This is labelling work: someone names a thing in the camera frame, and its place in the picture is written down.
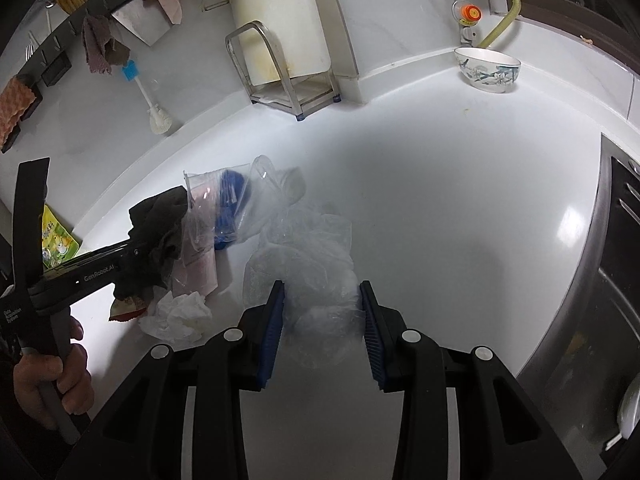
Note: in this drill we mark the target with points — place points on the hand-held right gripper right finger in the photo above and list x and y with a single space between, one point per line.
372 335

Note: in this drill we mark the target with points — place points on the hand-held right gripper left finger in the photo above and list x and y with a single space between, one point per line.
272 332

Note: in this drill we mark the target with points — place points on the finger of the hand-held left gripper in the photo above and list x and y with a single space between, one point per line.
131 260

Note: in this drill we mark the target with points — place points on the dark brown cloth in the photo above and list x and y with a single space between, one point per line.
157 232

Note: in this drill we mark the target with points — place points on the white tissue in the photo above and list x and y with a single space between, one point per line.
177 316

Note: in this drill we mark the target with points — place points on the clear plastic bag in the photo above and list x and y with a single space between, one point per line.
307 260

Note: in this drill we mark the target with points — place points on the person's left hand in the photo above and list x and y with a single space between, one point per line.
70 395

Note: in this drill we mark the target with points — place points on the green snack packet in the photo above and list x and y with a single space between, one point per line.
56 240

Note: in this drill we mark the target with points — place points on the red snack wrapper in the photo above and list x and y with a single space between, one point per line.
127 310

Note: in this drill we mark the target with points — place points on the clear plastic cup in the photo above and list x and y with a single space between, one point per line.
220 195

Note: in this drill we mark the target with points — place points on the blue white bottle brush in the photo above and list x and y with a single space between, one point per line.
150 105

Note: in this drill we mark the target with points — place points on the orange sponge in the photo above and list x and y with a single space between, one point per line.
15 107

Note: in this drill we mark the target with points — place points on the brown hanging cloth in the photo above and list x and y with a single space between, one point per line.
102 42

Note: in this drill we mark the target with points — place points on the steel cutting board rack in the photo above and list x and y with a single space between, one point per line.
295 95

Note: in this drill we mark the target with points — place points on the steel cleaver blade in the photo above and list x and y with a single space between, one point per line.
142 22

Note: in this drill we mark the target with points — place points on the white spoon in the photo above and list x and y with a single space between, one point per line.
627 410

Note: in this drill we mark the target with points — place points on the white patterned bowl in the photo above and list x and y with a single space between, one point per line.
487 72

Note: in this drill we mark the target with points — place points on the white cutting board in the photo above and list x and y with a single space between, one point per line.
282 15

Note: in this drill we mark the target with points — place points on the black wall rail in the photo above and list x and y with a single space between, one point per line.
50 57

